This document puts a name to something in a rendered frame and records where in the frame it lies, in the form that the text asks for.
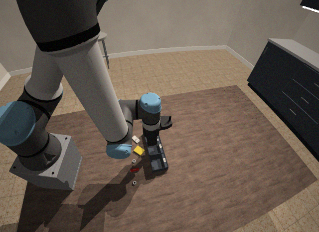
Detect grey three-compartment bin rack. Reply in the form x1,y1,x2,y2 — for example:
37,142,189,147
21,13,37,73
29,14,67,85
145,135,168,173

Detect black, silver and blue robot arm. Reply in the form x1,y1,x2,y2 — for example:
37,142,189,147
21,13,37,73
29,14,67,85
0,0,161,171

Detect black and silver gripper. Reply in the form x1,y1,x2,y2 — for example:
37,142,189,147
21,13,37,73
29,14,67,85
141,116,172,146

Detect yellow sticky note pad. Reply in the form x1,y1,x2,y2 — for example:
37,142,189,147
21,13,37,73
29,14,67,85
134,146,145,156

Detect white domino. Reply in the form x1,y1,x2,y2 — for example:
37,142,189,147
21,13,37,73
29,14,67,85
132,136,140,143

